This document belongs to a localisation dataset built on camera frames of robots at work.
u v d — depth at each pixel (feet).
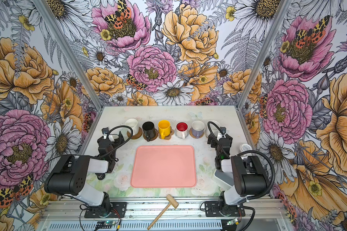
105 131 2.57
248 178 1.51
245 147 2.98
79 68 3.18
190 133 3.45
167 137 3.36
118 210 2.44
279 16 2.45
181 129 3.38
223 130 2.60
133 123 3.34
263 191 1.43
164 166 3.00
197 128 3.41
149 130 3.28
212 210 2.43
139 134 3.33
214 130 3.39
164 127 3.23
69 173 1.68
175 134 3.41
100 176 2.75
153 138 3.35
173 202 2.46
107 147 2.35
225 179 2.61
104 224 2.32
